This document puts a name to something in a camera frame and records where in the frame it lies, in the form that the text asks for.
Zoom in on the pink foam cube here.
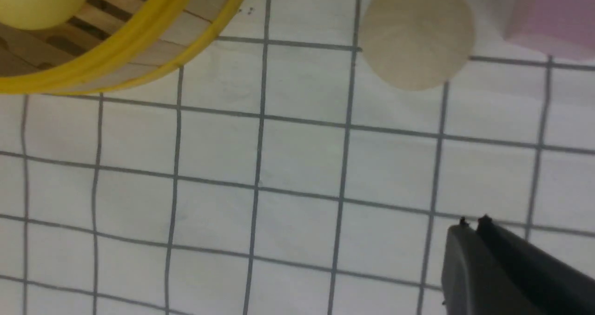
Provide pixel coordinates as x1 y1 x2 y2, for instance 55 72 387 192
504 0 595 61

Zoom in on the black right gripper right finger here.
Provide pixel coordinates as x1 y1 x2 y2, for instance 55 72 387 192
476 215 595 315

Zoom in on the beige bun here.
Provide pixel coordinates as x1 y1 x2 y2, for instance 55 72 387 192
358 0 476 91

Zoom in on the yellow bun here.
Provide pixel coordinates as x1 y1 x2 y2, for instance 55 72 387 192
0 0 86 31

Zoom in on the bamboo steamer tray yellow rim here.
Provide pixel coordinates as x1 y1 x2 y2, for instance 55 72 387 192
1 0 244 95

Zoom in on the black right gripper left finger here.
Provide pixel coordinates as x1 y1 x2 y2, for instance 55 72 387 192
441 217 542 315

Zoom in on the white grid tablecloth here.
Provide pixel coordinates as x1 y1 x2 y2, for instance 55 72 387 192
1 0 594 315

